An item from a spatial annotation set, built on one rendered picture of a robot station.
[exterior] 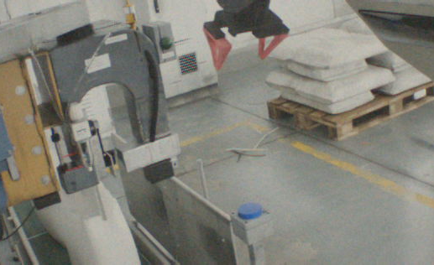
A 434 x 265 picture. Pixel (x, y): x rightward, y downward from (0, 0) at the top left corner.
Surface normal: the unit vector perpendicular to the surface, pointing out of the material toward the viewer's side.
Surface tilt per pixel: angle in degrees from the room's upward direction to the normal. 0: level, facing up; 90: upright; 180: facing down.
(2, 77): 90
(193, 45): 90
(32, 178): 90
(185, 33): 90
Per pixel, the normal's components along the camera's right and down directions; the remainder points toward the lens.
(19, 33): 0.91, 0.00
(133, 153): 0.47, 0.23
